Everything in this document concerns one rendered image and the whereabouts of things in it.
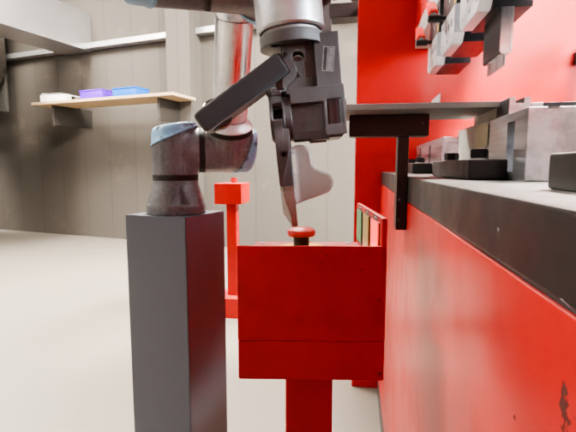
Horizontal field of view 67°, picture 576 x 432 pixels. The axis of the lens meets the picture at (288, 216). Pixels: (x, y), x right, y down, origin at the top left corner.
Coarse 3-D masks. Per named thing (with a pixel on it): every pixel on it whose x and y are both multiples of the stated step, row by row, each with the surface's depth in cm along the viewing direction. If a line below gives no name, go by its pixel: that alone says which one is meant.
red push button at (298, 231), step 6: (294, 228) 60; (300, 228) 60; (306, 228) 60; (312, 228) 61; (288, 234) 60; (294, 234) 59; (300, 234) 59; (306, 234) 59; (312, 234) 59; (294, 240) 60; (300, 240) 60; (306, 240) 60
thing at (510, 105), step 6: (504, 102) 69; (510, 102) 66; (516, 102) 69; (522, 102) 67; (528, 102) 66; (498, 108) 72; (504, 108) 69; (510, 108) 66; (516, 108) 66; (522, 108) 66; (498, 114) 71; (504, 114) 69
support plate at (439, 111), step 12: (348, 108) 74; (360, 108) 74; (372, 108) 73; (384, 108) 73; (396, 108) 73; (408, 108) 73; (420, 108) 72; (432, 108) 72; (444, 108) 72; (456, 108) 72; (468, 108) 72; (480, 108) 72; (492, 108) 72; (348, 120) 90
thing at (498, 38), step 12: (504, 12) 72; (492, 24) 77; (504, 24) 72; (492, 36) 77; (504, 36) 73; (492, 48) 77; (504, 48) 73; (492, 60) 78; (504, 60) 73; (492, 72) 80
